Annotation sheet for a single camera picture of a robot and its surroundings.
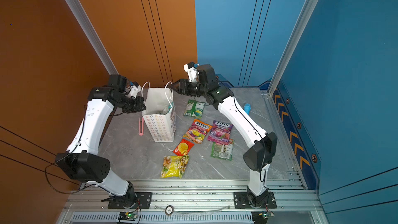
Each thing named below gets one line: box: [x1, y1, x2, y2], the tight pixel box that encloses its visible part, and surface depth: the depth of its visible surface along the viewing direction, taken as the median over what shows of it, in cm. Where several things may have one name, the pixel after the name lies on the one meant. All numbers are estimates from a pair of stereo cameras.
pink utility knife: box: [138, 117, 145, 137], surface depth 101 cm
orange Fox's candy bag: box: [182, 119, 213, 145], surface depth 96 cm
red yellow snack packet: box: [172, 138, 195, 157], surface depth 91 cm
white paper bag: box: [140, 81, 177, 143], surface depth 85 cm
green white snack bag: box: [210, 138, 235, 161], surface depth 91 cm
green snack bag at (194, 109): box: [183, 99, 206, 119], surface depth 107 cm
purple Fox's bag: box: [206, 120, 234, 145], surface depth 96 cm
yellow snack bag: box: [160, 154, 190, 179], surface depth 82 cm
